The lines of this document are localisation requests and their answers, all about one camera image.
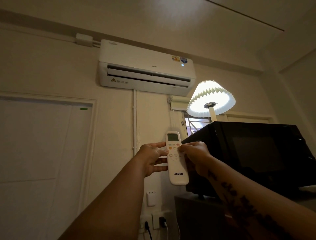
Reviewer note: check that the person's right hand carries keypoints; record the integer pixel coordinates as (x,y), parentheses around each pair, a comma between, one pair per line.
(197,158)

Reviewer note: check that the person's left hand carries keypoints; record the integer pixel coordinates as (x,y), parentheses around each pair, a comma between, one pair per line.
(148,158)

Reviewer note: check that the person's right thumb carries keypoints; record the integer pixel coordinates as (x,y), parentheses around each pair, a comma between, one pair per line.
(183,147)

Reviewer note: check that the person's left thumb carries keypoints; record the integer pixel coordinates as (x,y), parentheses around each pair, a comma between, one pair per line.
(160,145)

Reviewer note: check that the person's left middle finger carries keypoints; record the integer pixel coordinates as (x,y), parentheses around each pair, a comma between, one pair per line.
(161,161)

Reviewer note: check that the white air conditioner remote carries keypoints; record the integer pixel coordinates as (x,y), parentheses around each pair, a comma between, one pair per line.
(175,160)

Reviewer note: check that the person's right forearm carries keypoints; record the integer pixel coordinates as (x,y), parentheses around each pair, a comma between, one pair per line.
(254,197)

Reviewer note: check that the person's left forearm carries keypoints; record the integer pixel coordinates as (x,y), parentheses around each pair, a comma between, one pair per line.
(108,205)

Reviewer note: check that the white vertical pipe conduit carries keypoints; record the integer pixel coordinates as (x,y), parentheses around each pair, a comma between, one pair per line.
(134,118)

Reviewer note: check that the white pleated shade lamp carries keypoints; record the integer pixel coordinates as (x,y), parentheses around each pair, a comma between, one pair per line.
(211,99)

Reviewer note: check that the black microwave oven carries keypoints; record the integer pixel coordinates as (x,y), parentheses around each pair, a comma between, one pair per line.
(251,155)

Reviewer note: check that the white door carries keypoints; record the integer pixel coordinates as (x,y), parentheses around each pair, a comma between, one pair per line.
(42,168)

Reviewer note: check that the white junction box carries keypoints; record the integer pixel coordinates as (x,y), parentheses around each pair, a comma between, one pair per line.
(84,39)

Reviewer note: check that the white remote wall holder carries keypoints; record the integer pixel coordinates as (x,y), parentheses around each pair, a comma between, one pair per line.
(150,198)

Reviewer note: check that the white wall power socket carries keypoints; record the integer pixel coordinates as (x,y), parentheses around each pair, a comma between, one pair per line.
(154,220)

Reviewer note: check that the white wall air conditioner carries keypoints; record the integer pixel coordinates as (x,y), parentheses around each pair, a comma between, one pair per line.
(145,66)

